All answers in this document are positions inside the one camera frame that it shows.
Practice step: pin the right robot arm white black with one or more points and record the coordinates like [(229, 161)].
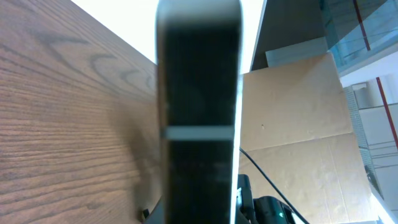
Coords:
[(262, 210)]

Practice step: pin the brown cardboard box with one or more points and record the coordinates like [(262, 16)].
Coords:
[(298, 142)]

